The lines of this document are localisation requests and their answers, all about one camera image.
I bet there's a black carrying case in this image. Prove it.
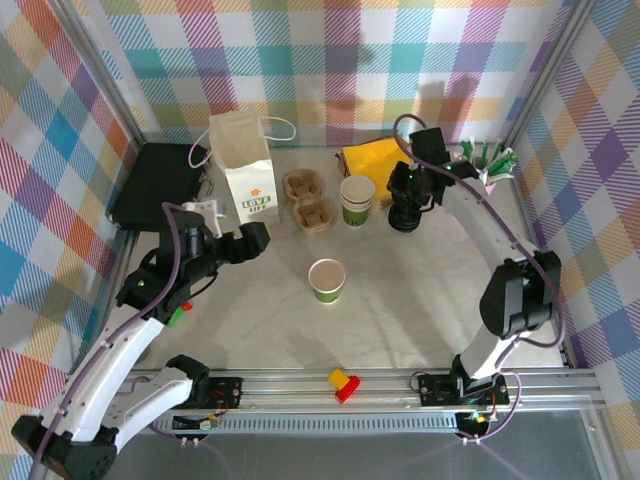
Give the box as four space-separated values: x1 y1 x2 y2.
108 142 216 234

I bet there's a yellow paper napkin stack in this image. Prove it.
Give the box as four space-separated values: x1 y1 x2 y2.
339 137 416 201

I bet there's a black plastic cup lid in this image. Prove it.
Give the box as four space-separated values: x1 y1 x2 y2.
391 202 425 226

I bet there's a grey slotted cable duct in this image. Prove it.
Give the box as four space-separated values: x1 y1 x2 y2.
144 416 464 437

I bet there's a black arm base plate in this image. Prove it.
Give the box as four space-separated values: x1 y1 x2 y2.
417 372 511 407
207 375 245 409

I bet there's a large red toy brick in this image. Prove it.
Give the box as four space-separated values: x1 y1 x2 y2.
334 375 362 404

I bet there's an aluminium frame post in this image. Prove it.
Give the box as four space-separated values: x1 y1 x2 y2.
497 0 601 149
49 0 151 151

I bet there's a long aluminium base rail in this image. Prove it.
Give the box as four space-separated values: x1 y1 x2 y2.
119 367 601 416

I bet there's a green white paper cup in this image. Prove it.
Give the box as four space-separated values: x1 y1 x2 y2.
339 174 377 204
341 199 375 229
307 258 347 305

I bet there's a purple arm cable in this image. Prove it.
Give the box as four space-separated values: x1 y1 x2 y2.
29 202 201 480
392 113 569 446

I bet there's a white paper takeout bag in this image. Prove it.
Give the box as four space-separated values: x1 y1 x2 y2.
187 112 297 226

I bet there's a small electronics board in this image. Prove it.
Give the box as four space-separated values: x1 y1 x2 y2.
172 412 224 432
457 409 496 432

